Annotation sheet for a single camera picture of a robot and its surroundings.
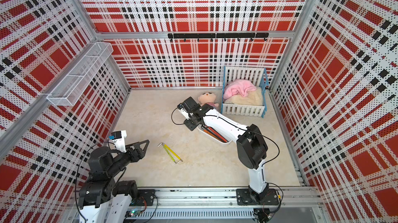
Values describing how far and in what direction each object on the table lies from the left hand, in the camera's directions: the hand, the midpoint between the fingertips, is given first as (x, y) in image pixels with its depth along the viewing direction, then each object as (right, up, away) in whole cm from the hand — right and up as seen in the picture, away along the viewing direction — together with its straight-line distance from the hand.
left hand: (147, 142), depth 71 cm
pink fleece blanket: (+49, +29, +28) cm, 64 cm away
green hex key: (+7, -12, +17) cm, 22 cm away
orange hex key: (+32, -1, +22) cm, 38 cm away
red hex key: (+34, 0, +24) cm, 42 cm away
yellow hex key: (+6, -9, +18) cm, 21 cm away
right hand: (+21, +8, +16) cm, 27 cm away
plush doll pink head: (+28, +22, +33) cm, 49 cm away
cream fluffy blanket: (+61, +22, +33) cm, 73 cm away
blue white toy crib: (+65, +37, +38) cm, 84 cm away
